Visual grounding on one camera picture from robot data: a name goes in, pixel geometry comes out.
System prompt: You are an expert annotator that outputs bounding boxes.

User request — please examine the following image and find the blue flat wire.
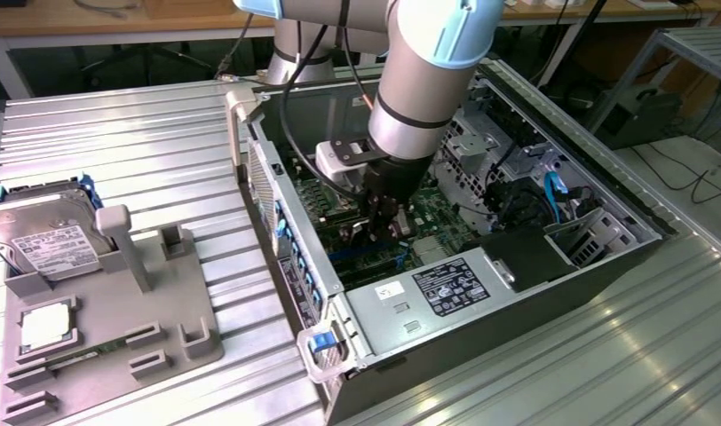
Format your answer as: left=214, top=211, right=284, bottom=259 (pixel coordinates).
left=542, top=170, right=574, bottom=224

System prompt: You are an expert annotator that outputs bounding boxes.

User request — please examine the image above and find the blue expansion slot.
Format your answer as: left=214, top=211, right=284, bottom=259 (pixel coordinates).
left=327, top=246, right=367, bottom=263

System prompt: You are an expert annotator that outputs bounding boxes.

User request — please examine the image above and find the green motherboard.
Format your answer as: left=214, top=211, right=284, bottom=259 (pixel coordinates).
left=282, top=141, right=498, bottom=289

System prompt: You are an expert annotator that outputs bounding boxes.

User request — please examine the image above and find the silver power supply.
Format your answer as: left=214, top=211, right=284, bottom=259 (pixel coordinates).
left=343, top=246, right=519, bottom=359

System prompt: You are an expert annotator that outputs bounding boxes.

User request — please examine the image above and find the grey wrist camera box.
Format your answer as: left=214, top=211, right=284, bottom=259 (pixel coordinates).
left=314, top=140, right=371, bottom=187

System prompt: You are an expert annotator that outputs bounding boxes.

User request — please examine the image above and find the wooden desk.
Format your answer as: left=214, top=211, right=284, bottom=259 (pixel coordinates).
left=0, top=0, right=279, bottom=97
left=495, top=0, right=721, bottom=85

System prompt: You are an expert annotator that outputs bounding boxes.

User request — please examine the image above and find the blue case handle latch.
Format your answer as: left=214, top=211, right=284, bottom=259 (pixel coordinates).
left=308, top=331, right=336, bottom=355

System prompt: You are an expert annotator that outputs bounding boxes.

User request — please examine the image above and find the dark grey machine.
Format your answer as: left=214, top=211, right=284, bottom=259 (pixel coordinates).
left=594, top=87, right=683, bottom=151

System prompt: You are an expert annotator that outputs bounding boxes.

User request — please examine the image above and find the silver CPU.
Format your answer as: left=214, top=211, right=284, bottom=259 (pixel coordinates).
left=19, top=305, right=75, bottom=347

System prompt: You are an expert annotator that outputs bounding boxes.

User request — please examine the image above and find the grey parts rack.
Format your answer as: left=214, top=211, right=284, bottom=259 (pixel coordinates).
left=0, top=204, right=227, bottom=426

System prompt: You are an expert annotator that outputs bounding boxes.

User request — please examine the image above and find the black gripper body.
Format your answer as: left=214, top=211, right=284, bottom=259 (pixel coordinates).
left=362, top=154, right=431, bottom=209

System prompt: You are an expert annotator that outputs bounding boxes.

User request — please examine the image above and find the silver hard disk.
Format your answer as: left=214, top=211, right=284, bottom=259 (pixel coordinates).
left=0, top=188, right=114, bottom=283

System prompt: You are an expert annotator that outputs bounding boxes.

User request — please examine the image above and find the silver chipset heatsink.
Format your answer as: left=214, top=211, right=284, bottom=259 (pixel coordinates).
left=410, top=237, right=450, bottom=262

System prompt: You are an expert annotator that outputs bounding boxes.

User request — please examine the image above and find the long black expansion slot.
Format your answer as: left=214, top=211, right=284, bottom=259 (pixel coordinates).
left=340, top=265, right=408, bottom=288
left=335, top=256, right=404, bottom=279

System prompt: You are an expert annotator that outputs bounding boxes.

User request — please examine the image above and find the black plastic shroud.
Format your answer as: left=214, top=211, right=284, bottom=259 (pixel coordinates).
left=458, top=225, right=579, bottom=295

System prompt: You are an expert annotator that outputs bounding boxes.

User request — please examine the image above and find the open PC case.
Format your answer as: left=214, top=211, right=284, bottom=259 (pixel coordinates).
left=226, top=61, right=674, bottom=425

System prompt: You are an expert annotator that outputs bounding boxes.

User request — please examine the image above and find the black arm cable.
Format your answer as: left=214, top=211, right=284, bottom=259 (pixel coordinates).
left=279, top=0, right=375, bottom=200

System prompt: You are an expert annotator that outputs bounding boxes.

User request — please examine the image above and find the grey hanging cable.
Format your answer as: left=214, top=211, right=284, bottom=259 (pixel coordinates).
left=215, top=12, right=256, bottom=83

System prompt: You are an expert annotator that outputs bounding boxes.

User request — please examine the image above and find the metal slat table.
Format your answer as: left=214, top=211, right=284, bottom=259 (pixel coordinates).
left=626, top=25, right=721, bottom=134

